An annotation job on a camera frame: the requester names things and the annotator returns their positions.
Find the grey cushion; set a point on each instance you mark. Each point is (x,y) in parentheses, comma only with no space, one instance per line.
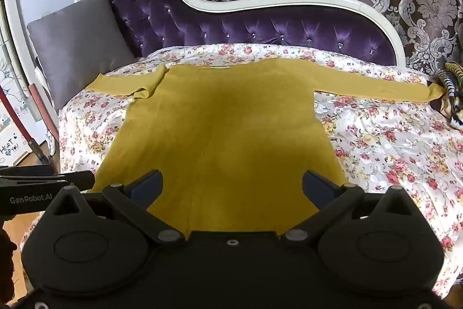
(79,48)

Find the floral quilted blanket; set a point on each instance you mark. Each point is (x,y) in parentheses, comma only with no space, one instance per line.
(379,135)

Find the yellow black striped cloth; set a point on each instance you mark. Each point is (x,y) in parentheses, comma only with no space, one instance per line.
(454,88)

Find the red rod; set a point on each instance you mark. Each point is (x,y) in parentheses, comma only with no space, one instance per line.
(21,128)

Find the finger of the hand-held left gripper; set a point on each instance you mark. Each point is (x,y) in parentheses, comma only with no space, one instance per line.
(77,179)

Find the purple tufted headboard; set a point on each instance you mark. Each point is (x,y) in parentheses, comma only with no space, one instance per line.
(253,26)

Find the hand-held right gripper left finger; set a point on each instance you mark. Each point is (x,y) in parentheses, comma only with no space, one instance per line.
(149,183)

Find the mustard yellow sweater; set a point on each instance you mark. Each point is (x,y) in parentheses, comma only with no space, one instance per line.
(224,135)

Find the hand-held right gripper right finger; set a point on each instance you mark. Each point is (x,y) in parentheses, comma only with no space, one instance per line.
(315,184)

